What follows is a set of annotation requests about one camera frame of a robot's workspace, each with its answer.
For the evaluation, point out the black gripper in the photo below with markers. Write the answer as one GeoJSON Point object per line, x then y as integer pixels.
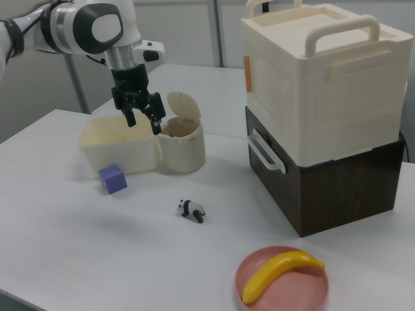
{"type": "Point", "coordinates": [129, 85]}

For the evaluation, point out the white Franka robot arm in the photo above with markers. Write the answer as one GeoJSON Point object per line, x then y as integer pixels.
{"type": "Point", "coordinates": [81, 29]}

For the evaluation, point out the small white trash can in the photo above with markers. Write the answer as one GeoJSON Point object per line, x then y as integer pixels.
{"type": "Point", "coordinates": [181, 142]}

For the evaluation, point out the cream rectangular plastic bin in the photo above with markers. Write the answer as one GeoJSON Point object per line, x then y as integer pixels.
{"type": "Point", "coordinates": [120, 145]}

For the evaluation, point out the purple cube block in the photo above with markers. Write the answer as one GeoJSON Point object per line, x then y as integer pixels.
{"type": "Point", "coordinates": [112, 179]}

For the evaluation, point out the panda toy figurine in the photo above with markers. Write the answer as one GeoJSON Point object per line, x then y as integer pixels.
{"type": "Point", "coordinates": [191, 210]}

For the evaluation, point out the yellow toy banana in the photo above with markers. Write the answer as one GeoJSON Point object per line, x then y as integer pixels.
{"type": "Point", "coordinates": [275, 273]}

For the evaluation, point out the dark wood drawer box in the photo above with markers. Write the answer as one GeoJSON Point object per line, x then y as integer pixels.
{"type": "Point", "coordinates": [337, 194]}

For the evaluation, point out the pink round plate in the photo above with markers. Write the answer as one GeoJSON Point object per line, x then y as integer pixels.
{"type": "Point", "coordinates": [291, 285]}

